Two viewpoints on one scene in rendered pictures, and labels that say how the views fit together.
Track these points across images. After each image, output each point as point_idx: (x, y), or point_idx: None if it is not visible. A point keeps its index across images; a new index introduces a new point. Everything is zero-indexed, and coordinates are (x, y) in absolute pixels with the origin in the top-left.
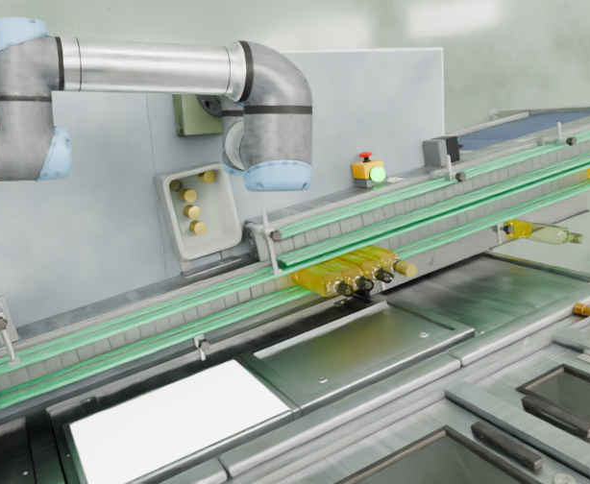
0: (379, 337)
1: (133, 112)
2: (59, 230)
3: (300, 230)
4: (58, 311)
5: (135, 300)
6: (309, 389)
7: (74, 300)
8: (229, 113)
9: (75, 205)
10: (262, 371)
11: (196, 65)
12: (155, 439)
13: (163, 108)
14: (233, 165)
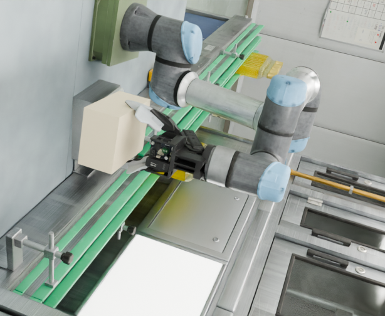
0: (212, 202)
1: (72, 44)
2: (21, 155)
3: None
4: (10, 225)
5: (74, 204)
6: (216, 247)
7: (20, 212)
8: (175, 64)
9: (32, 131)
10: (172, 240)
11: (312, 92)
12: (164, 306)
13: (86, 38)
14: (171, 102)
